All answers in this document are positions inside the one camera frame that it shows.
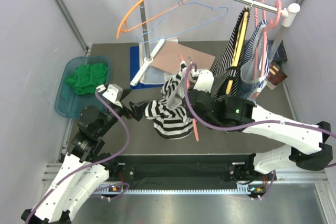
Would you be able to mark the clothes rack metal white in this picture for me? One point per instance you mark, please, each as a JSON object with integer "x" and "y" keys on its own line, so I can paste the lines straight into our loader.
{"x": 288, "y": 15}

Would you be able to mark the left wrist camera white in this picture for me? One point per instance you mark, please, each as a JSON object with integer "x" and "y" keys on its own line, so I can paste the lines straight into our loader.
{"x": 112, "y": 92}

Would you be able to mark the blue mat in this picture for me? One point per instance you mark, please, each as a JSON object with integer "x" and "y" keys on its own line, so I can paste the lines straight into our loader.
{"x": 134, "y": 68}

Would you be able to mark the light blue wire hanger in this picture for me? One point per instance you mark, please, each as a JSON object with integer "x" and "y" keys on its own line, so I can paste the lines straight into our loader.
{"x": 183, "y": 18}

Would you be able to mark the dark blue book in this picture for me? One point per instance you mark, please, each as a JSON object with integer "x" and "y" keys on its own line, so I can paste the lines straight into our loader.
{"x": 280, "y": 55}

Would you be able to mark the black white striped tank top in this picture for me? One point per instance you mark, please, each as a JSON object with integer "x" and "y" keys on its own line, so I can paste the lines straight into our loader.
{"x": 170, "y": 119}

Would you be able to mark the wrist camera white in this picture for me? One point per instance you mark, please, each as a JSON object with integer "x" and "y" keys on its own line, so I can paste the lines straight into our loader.
{"x": 203, "y": 80}
{"x": 112, "y": 92}

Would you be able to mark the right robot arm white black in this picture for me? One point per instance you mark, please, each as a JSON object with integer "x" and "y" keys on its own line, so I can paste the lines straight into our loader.
{"x": 303, "y": 146}

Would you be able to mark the orange plastic hanger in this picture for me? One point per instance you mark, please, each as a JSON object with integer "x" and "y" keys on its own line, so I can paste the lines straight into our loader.
{"x": 147, "y": 1}

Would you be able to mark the brown wooden box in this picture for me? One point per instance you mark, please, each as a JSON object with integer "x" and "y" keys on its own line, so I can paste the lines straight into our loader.
{"x": 276, "y": 76}

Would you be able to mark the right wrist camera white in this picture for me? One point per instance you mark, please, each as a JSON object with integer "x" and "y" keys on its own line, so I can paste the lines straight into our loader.
{"x": 203, "y": 80}

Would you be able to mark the pink brown board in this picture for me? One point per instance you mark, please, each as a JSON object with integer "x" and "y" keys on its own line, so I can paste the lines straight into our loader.
{"x": 168, "y": 58}

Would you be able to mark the teal plastic bin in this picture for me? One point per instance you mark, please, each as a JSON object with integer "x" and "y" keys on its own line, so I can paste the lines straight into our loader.
{"x": 68, "y": 104}

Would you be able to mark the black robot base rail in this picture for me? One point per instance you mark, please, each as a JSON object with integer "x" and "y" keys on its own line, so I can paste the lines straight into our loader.
{"x": 236, "y": 167}

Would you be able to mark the yellow black hanger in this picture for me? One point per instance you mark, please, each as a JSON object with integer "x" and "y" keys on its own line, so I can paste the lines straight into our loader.
{"x": 240, "y": 45}

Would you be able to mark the green cloth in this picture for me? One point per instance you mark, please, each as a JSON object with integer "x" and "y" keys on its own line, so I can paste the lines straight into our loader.
{"x": 87, "y": 77}

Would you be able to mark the blue white striped garment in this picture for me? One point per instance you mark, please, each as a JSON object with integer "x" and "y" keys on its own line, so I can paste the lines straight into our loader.
{"x": 246, "y": 83}

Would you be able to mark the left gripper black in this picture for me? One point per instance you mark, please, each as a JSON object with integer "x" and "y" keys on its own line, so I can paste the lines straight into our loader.
{"x": 138, "y": 109}

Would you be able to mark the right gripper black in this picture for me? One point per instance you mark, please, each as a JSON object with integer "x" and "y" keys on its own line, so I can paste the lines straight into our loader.
{"x": 208, "y": 93}

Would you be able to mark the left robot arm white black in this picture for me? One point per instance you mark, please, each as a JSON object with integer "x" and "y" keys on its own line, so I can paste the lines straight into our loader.
{"x": 85, "y": 167}

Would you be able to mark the thin striped black white garment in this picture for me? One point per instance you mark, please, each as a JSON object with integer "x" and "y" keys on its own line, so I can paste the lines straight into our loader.
{"x": 226, "y": 76}

